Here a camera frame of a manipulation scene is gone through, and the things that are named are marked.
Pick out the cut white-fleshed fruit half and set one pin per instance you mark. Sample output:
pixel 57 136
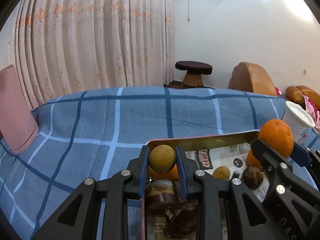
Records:
pixel 155 228

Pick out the brown leather sofa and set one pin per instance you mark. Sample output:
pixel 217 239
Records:
pixel 296 93

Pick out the blue plaid tablecloth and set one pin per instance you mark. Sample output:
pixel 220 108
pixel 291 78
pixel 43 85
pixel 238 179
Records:
pixel 95 134

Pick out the pink cylindrical bin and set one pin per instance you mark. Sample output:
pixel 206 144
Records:
pixel 18 127

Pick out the small dark brown fruit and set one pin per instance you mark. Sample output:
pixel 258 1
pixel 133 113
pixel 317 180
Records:
pixel 181 219

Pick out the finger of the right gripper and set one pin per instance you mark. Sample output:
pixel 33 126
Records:
pixel 305 157
pixel 292 202

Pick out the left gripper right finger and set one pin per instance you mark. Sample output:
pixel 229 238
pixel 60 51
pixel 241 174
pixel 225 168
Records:
pixel 245 215

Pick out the small brown longan fruit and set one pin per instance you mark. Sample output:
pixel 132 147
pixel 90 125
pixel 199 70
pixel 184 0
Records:
pixel 162 159

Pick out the brown leather armchair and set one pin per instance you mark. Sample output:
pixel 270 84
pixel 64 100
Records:
pixel 249 77

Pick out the dark round stool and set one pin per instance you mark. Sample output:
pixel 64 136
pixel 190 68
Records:
pixel 194 71

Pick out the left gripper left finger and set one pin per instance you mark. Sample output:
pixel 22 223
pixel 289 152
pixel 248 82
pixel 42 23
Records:
pixel 78 216

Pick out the pink metal tin tray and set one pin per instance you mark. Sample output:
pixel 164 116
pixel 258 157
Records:
pixel 210 153

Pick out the orange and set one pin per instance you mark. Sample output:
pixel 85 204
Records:
pixel 251 160
pixel 278 135
pixel 171 175

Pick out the pink floral curtain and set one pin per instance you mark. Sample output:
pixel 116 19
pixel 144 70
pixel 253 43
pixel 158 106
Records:
pixel 60 47

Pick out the small green-brown kiwi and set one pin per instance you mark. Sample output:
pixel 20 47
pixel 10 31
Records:
pixel 222 172

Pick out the dark brown mangosteen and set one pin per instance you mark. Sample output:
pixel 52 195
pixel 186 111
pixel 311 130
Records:
pixel 253 177

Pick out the white paper cup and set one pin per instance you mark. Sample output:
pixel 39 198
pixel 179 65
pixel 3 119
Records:
pixel 300 122

